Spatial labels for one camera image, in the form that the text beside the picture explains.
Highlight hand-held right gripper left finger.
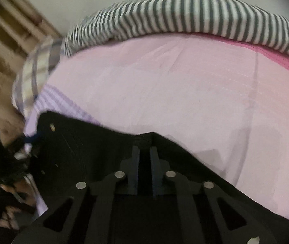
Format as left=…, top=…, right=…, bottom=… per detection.
left=11, top=145, right=140, bottom=244

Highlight pink purple checked bed sheet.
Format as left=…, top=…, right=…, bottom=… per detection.
left=23, top=33, right=289, bottom=221

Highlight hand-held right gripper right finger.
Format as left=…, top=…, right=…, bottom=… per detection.
left=149, top=146, right=277, bottom=244

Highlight grey white striped blanket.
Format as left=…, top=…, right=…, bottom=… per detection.
left=64, top=0, right=289, bottom=65

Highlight plaid pillow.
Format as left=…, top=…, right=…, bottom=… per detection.
left=11, top=37, right=63, bottom=119

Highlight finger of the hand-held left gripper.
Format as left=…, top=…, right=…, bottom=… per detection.
left=24, top=132, right=43, bottom=144

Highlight black pants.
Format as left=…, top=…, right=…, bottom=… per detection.
left=30, top=110, right=289, bottom=244

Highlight beige floral curtain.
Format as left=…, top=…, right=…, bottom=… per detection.
left=0, top=0, right=63, bottom=145

